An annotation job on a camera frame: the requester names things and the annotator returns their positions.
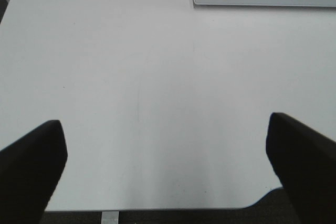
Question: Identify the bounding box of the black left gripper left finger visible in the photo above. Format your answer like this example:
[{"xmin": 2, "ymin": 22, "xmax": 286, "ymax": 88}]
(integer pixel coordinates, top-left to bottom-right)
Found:
[{"xmin": 1, "ymin": 120, "xmax": 68, "ymax": 223}]

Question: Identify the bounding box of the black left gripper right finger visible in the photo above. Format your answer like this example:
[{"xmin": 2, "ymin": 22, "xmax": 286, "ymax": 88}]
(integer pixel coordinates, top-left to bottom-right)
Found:
[{"xmin": 266, "ymin": 112, "xmax": 335, "ymax": 223}]

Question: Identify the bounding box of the white table leg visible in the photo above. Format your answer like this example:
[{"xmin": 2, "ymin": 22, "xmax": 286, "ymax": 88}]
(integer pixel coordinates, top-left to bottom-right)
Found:
[{"xmin": 101, "ymin": 211, "xmax": 119, "ymax": 224}]

